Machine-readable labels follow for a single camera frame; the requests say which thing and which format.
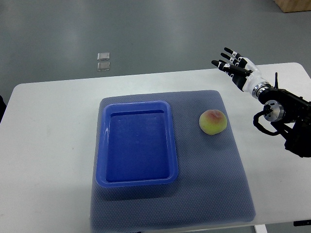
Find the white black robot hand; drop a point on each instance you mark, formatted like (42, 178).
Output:
(242, 71)

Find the yellow-green red peach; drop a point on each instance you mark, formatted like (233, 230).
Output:
(212, 122)

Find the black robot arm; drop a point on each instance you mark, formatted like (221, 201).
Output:
(284, 114)

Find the lower metal floor plate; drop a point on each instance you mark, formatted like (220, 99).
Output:
(103, 66)

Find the metal floor plate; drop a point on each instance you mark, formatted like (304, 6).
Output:
(103, 66)
(103, 56)

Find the upper metal floor plate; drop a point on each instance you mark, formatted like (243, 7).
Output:
(103, 56)

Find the wooden box corner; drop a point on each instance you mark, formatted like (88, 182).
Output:
(291, 6)

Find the grey-blue textured mat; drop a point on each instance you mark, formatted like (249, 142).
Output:
(211, 187)

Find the blue plastic tray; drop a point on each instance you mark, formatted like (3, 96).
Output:
(136, 145)

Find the white table leg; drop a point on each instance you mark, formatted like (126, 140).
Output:
(260, 228)

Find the dark object at left edge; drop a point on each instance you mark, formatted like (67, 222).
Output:
(2, 108)

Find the black bracket under table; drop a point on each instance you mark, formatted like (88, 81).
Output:
(302, 223)

